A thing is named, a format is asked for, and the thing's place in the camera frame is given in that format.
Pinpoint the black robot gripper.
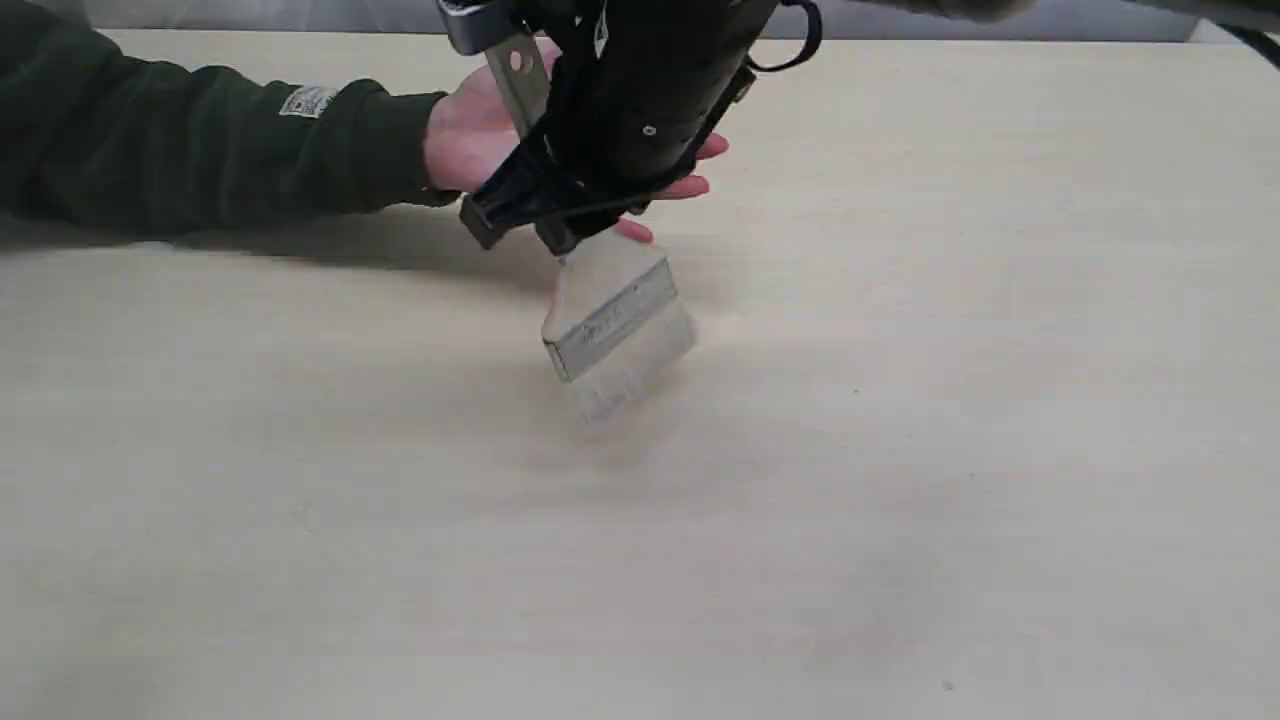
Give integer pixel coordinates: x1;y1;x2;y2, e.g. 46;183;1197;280
440;1;777;258

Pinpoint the wide wooden paint brush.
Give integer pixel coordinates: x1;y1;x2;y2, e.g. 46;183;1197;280
541;231;696;425

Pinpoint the dark green sleeved forearm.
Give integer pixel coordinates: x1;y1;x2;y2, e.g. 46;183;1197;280
1;1;458;236

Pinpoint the open bare human hand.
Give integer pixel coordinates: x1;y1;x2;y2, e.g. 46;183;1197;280
424;40;731;245

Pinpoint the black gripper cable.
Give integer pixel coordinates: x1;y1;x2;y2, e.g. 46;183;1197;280
745;0;826;76

